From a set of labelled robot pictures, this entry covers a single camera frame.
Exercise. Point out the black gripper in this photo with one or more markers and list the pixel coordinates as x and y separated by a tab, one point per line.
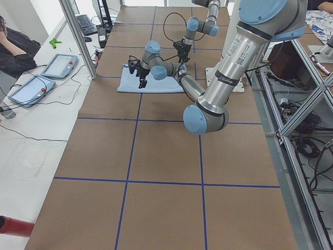
183	48
142	72

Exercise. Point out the light blue t-shirt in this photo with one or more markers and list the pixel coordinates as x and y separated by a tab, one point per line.
129	83

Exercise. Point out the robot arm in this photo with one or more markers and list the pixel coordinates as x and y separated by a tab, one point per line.
195	25
257	23

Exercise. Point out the black keyboard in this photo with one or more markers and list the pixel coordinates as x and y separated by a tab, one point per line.
86	25

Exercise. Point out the far teach pendant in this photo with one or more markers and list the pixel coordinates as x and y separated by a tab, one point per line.
60	66

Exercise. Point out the teach pendant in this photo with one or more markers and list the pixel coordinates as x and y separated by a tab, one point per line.
32	91
60	66

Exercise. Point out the green plastic clamp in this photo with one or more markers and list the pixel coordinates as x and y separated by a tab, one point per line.
54	43

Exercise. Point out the near teach pendant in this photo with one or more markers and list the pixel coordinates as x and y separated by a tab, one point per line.
32	91

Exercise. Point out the person in black shirt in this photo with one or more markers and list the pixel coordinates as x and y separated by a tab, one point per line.
17	51

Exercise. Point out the red fire extinguisher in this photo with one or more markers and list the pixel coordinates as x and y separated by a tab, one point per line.
15	227

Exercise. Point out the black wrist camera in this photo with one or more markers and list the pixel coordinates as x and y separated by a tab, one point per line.
133	64

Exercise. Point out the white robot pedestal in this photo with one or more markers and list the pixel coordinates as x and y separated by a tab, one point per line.
212	73

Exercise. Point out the aluminium frame post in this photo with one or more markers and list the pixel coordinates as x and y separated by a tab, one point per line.
76	32

